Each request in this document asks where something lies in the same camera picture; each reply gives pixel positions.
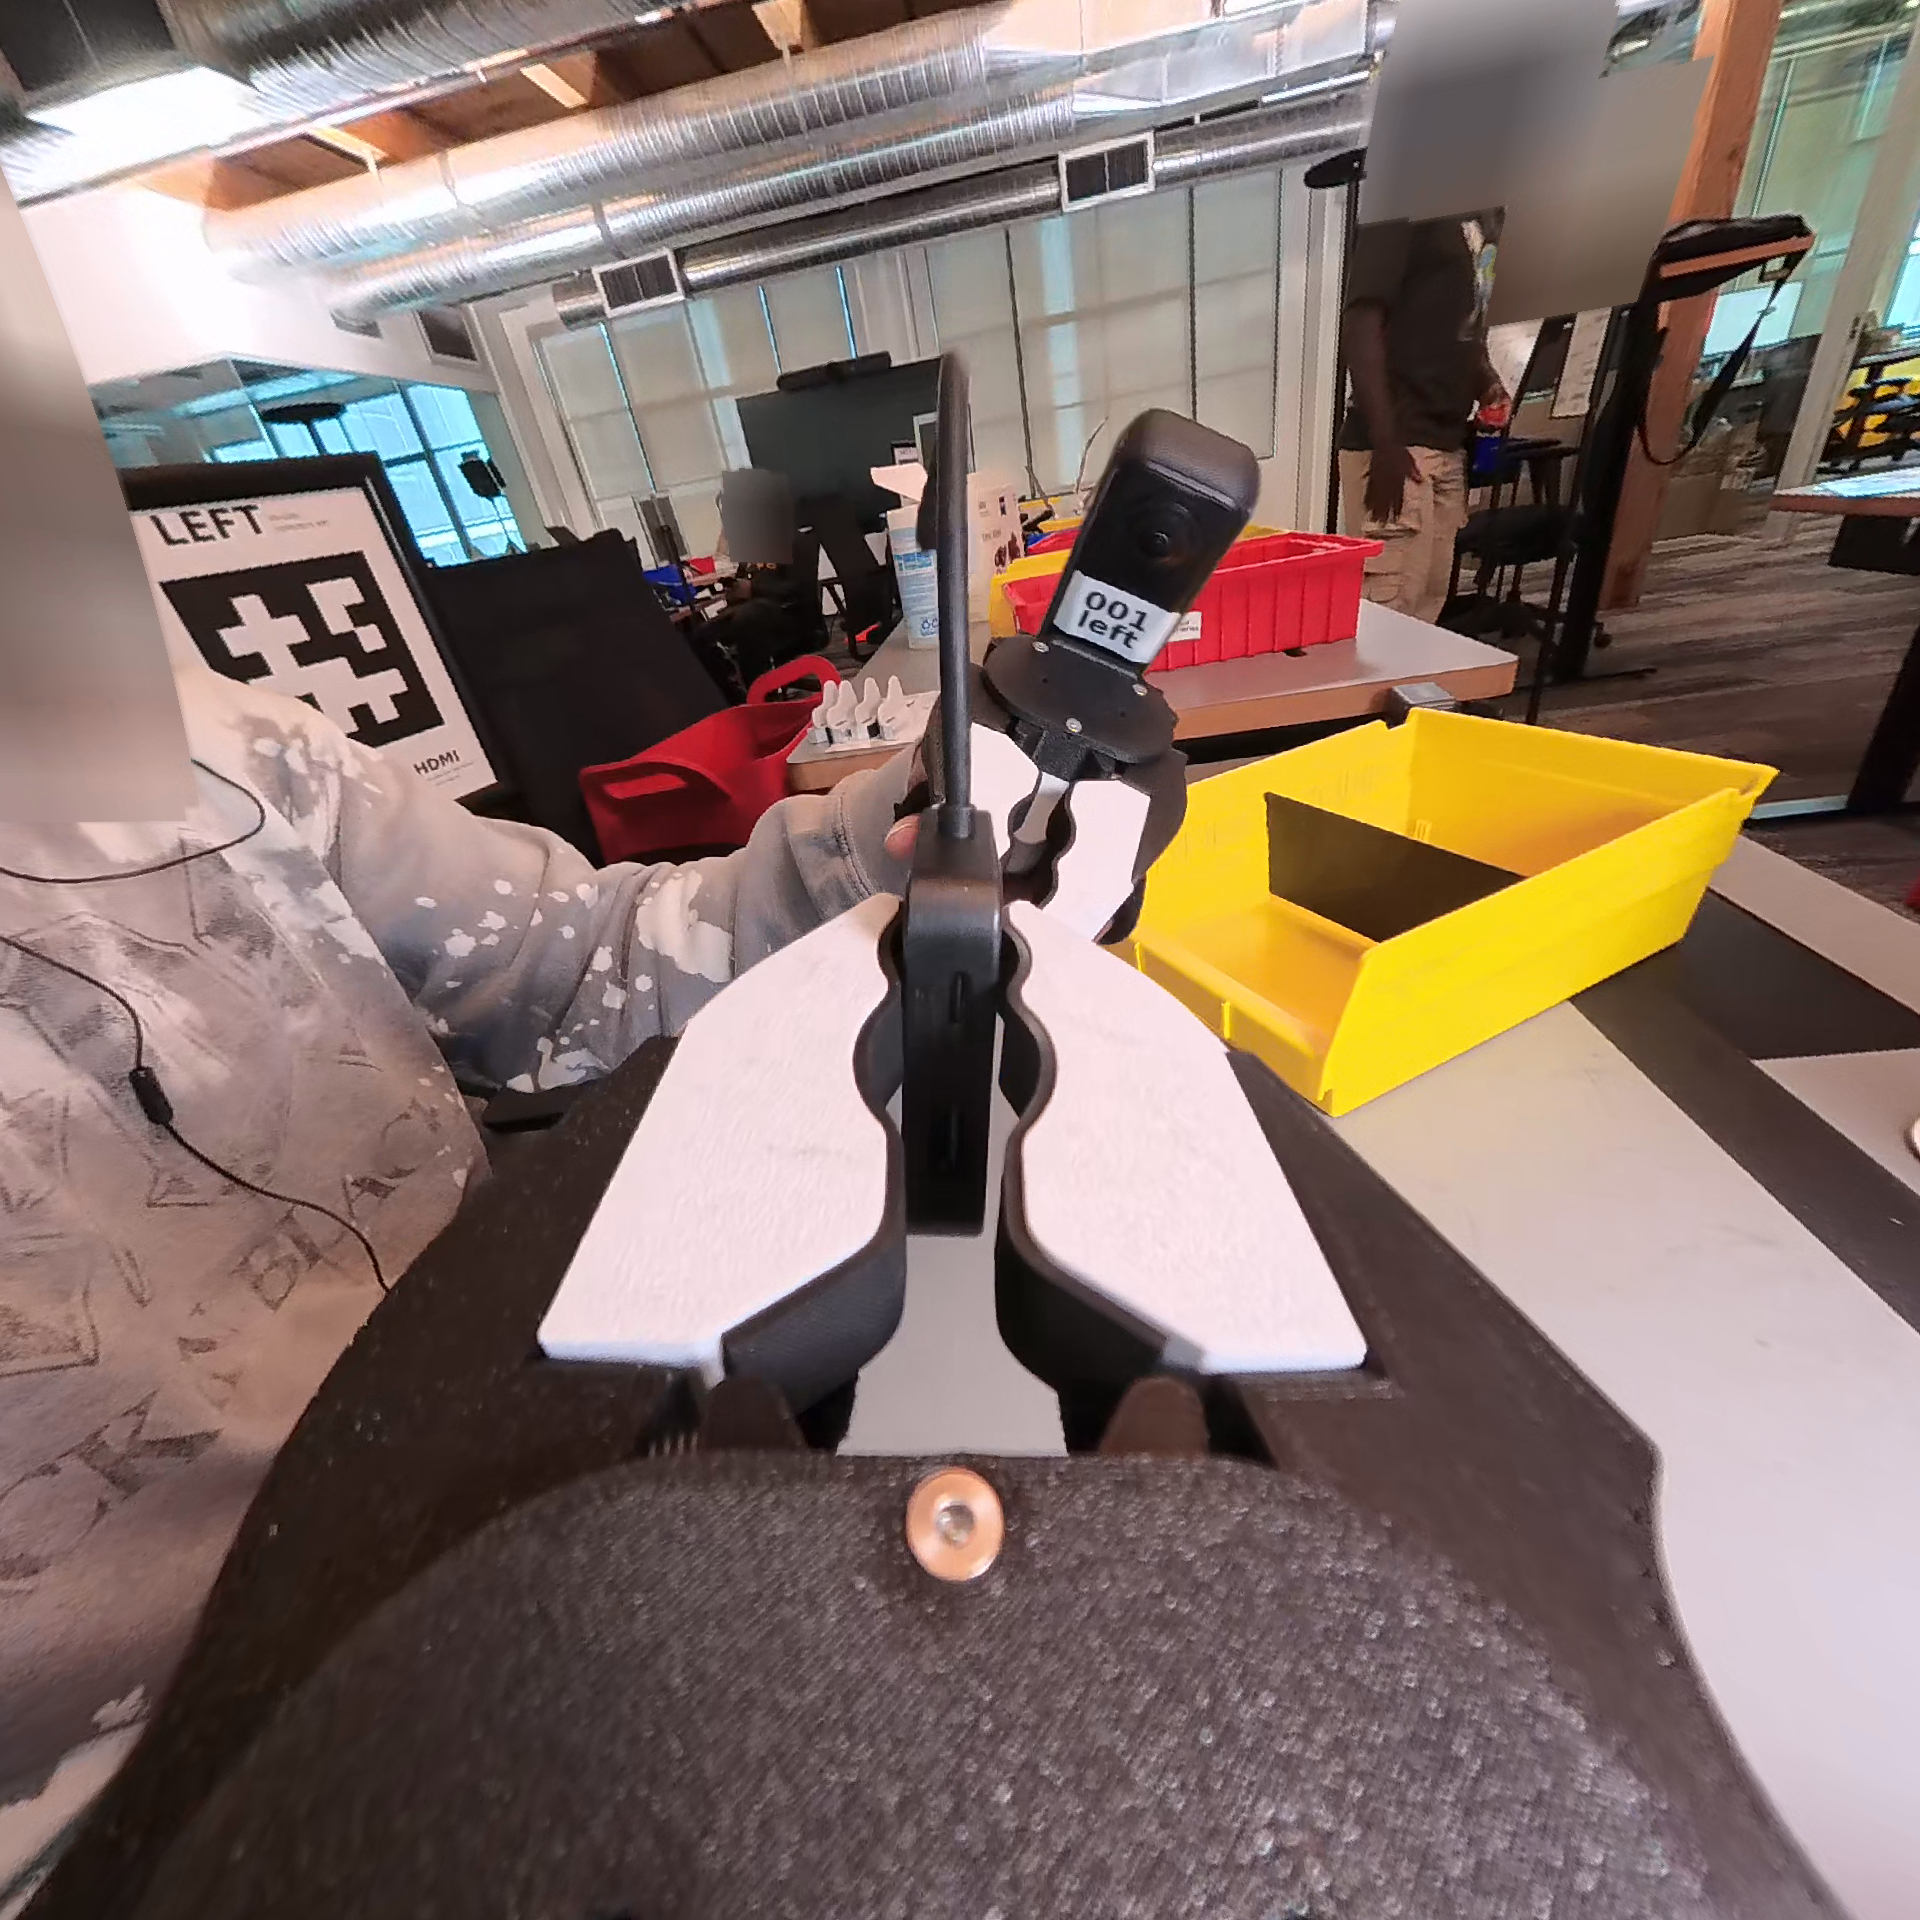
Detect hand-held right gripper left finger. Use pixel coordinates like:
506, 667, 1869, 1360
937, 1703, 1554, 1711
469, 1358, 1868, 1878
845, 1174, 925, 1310
537, 895, 912, 1413

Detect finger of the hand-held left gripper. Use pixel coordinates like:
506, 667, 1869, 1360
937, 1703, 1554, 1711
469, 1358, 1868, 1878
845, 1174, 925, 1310
1032, 775, 1157, 951
964, 719, 1056, 888

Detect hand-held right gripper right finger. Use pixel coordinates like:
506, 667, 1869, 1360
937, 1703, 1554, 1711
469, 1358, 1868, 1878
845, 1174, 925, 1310
993, 901, 1372, 1403

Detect black usb hub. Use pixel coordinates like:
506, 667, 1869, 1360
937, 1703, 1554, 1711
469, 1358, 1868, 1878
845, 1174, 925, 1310
896, 806, 1003, 1237

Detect yellow divided storage bin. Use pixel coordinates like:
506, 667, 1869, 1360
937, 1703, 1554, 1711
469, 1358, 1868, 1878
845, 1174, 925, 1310
1107, 709, 1780, 1120

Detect person's left forearm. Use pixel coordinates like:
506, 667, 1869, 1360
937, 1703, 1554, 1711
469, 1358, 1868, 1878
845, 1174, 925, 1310
323, 737, 933, 1096

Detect red ribbed bin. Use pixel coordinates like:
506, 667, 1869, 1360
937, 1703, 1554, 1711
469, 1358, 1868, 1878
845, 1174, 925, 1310
1001, 527, 1386, 674

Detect row of white dropper bottles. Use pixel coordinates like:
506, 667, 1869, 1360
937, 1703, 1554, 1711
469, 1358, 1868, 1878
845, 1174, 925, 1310
808, 674, 922, 751

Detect wipes canister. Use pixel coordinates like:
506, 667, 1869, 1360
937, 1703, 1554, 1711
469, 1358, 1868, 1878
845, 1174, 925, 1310
884, 505, 951, 648

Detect wooden table with bins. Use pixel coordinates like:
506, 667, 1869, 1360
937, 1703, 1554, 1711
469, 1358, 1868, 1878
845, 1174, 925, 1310
785, 595, 1521, 798

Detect black bin divider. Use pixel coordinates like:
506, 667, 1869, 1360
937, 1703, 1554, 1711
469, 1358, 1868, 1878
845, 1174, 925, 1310
1264, 791, 1537, 946

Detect large black monitor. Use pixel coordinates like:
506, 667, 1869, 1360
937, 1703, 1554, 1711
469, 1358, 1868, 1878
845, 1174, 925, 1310
736, 357, 985, 512

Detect red tote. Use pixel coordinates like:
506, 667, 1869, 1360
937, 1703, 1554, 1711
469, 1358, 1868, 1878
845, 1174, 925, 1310
581, 655, 845, 865

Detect black office chair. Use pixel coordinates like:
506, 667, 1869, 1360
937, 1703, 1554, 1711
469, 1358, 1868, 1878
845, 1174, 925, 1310
1443, 502, 1596, 619

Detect black lectern stand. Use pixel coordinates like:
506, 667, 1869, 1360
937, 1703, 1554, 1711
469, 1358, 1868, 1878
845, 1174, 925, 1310
1517, 214, 1818, 725

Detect black folding board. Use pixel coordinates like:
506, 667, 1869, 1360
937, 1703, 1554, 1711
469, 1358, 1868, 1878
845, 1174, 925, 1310
411, 527, 741, 825

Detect white paper sheets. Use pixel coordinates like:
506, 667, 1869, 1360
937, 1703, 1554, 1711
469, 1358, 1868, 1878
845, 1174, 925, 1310
1549, 306, 1616, 422

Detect wooden table with black legs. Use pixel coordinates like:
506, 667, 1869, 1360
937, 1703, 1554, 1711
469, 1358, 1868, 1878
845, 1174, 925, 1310
1770, 467, 1920, 817

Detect framed tag sign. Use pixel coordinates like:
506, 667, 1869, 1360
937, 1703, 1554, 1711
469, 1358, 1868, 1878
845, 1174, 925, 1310
119, 454, 506, 803

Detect slim silver ventilation duct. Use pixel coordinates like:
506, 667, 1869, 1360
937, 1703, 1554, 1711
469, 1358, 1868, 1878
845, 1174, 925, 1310
552, 127, 1375, 328

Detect black lavalier microphone cable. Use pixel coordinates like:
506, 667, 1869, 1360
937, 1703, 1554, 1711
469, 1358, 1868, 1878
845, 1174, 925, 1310
0, 757, 396, 1296

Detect wooden post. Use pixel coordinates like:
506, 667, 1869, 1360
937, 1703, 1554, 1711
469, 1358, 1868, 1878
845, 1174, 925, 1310
1597, 0, 1789, 608

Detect large silver ventilation duct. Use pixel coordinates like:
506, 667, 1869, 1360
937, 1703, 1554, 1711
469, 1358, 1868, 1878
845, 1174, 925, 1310
151, 0, 993, 91

